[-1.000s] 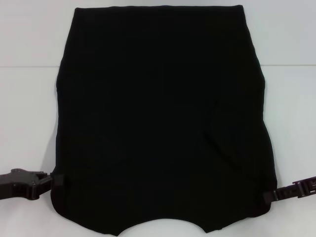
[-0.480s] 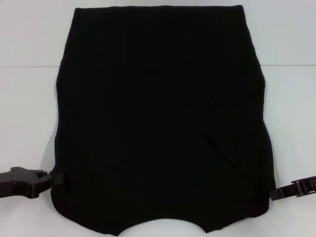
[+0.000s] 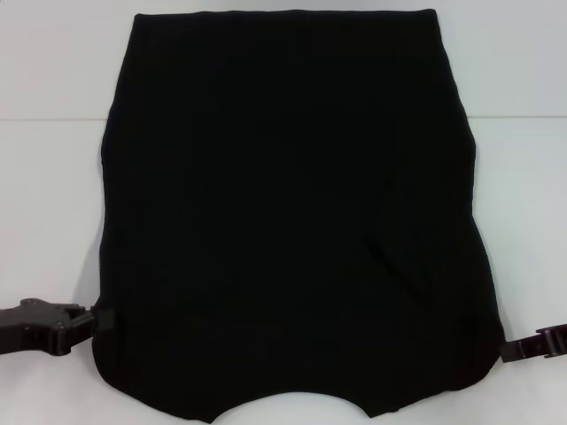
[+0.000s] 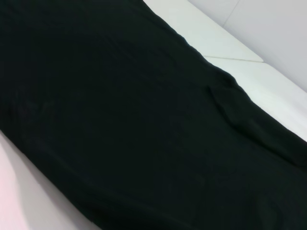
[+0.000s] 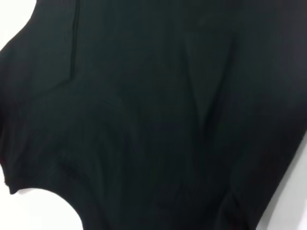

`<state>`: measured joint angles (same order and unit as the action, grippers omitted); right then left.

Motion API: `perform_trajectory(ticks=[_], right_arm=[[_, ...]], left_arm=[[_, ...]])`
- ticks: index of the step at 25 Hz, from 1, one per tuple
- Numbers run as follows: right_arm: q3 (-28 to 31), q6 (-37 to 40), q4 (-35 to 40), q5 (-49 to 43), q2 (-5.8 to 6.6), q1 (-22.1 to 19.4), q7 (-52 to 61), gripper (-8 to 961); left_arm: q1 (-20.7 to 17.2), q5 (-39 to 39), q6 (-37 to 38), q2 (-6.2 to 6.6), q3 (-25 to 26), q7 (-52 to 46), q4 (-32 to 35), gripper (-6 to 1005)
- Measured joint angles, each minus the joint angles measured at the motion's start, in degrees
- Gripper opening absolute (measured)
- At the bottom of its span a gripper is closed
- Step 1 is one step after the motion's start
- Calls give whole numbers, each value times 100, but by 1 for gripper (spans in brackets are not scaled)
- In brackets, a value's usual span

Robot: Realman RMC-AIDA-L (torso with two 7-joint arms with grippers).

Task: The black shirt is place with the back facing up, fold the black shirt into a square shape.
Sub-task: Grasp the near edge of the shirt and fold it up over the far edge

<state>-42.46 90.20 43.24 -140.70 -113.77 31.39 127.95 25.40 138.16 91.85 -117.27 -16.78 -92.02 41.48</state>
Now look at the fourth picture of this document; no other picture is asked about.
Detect black t-shirt with white print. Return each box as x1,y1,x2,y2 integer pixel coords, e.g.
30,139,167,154
0,0,307,230

